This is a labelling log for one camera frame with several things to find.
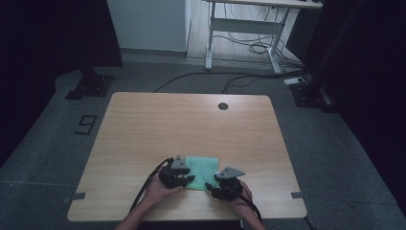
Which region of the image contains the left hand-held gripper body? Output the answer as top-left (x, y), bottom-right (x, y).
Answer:
top-left (158, 154), bottom-right (192, 190)

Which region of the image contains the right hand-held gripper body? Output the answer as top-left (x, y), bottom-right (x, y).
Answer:
top-left (214, 166), bottom-right (247, 201)

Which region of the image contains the green towel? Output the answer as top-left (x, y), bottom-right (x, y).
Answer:
top-left (184, 155), bottom-right (220, 192)

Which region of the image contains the person's right hand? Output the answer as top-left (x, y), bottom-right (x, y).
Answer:
top-left (228, 181), bottom-right (255, 219)

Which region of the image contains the person's left hand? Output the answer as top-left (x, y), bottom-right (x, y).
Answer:
top-left (143, 175), bottom-right (185, 209)

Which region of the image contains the black stand base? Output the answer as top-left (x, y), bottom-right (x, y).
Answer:
top-left (290, 80), bottom-right (338, 113)
top-left (65, 66), bottom-right (116, 101)

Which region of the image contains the white power strip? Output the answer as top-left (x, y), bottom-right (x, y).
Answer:
top-left (283, 77), bottom-right (306, 86)

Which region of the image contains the dark curtain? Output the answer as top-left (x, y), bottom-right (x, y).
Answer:
top-left (0, 0), bottom-right (124, 167)
top-left (303, 0), bottom-right (406, 212)

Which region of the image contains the right hand-held gripper black cable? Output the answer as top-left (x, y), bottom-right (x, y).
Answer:
top-left (234, 186), bottom-right (263, 224)

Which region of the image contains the hand-held gripper black cable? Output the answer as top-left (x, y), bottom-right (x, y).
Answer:
top-left (234, 186), bottom-right (263, 224)
top-left (128, 156), bottom-right (175, 213)

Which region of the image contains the left hand-held gripper black cable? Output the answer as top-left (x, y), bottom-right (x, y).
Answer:
top-left (128, 156), bottom-right (175, 213)

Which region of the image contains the long black floor cable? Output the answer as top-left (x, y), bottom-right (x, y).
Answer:
top-left (152, 71), bottom-right (307, 95)

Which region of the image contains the tangle of black cables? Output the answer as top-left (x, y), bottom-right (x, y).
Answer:
top-left (214, 3), bottom-right (305, 70)

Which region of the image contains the white desk frame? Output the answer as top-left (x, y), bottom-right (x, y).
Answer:
top-left (204, 0), bottom-right (324, 75)

